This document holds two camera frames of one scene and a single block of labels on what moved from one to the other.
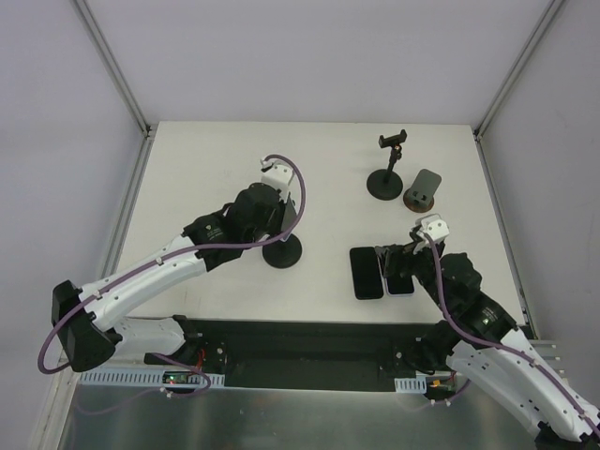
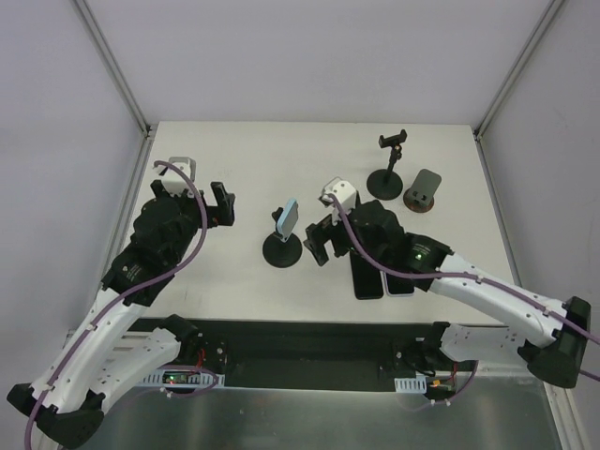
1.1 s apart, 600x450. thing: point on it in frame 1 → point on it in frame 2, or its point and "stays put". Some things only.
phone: x=400 y=286 stays put
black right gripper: x=396 y=259 → x=329 y=235
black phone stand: x=386 y=184 stays put
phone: x=290 y=214 stays put
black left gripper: x=289 y=214 → x=202 y=202
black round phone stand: x=281 y=254 stays put
